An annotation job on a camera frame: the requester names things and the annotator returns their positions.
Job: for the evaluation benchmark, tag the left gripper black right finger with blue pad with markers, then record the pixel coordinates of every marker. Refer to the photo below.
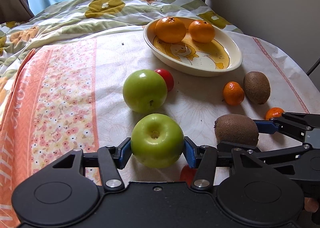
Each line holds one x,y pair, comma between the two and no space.
202,158

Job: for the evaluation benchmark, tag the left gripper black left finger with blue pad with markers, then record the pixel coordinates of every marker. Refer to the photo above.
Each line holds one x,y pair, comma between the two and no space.
109,160

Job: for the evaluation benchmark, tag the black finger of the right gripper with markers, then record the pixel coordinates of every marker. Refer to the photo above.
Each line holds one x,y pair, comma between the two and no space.
267,127

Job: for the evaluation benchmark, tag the small mandarin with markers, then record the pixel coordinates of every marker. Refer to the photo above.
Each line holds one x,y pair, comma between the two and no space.
233,94
273,113

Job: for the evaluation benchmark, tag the red tomato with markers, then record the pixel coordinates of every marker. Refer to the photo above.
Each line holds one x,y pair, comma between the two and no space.
187,175
168,78

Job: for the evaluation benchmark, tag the brown kiwi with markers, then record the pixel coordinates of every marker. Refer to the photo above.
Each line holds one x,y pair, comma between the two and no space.
257,87
236,128

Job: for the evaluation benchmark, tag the green apple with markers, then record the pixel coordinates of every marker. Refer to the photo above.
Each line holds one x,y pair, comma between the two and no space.
144,91
157,141

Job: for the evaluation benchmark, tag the medium orange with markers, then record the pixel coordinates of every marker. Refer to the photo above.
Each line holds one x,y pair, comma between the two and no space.
201,31

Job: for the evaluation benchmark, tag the large orange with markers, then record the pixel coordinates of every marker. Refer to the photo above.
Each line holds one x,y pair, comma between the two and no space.
170,29

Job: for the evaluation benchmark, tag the person's right hand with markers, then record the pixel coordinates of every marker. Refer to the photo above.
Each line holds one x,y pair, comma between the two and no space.
311,205

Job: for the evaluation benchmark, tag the pink floral white cloth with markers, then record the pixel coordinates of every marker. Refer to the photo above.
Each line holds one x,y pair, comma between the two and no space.
70,96

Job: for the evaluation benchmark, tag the cream oval duck dish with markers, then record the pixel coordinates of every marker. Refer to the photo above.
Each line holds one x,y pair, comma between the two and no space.
211,59

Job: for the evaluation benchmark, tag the green striped floral quilt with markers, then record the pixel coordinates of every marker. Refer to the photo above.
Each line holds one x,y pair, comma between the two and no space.
69,21

